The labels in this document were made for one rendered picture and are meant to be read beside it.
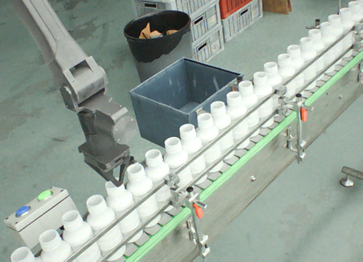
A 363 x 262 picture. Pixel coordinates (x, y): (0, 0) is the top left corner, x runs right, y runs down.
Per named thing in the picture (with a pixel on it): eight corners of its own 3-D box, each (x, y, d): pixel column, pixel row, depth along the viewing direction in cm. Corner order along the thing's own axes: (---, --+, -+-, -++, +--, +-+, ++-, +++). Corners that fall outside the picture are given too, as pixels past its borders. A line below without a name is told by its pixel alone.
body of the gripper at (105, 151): (102, 138, 104) (93, 110, 100) (133, 153, 98) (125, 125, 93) (79, 154, 101) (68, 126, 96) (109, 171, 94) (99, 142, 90)
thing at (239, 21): (226, 43, 416) (224, 20, 403) (191, 36, 440) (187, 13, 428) (264, 16, 450) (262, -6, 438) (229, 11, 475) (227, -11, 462)
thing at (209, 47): (184, 82, 372) (179, 57, 359) (145, 73, 395) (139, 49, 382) (226, 49, 408) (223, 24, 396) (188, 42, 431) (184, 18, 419)
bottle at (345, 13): (334, 59, 165) (335, 14, 156) (333, 51, 170) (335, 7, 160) (352, 58, 164) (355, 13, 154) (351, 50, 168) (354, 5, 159)
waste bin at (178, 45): (173, 130, 321) (155, 44, 285) (130, 112, 349) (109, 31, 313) (216, 98, 345) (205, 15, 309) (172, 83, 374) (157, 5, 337)
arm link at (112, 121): (92, 62, 92) (55, 83, 87) (132, 75, 84) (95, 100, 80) (109, 112, 99) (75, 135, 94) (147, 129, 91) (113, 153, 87)
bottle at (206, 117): (228, 166, 128) (221, 116, 118) (210, 177, 125) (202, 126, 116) (214, 156, 132) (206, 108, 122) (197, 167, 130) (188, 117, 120)
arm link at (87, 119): (91, 90, 95) (67, 104, 92) (112, 99, 91) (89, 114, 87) (99, 118, 99) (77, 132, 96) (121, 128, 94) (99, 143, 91)
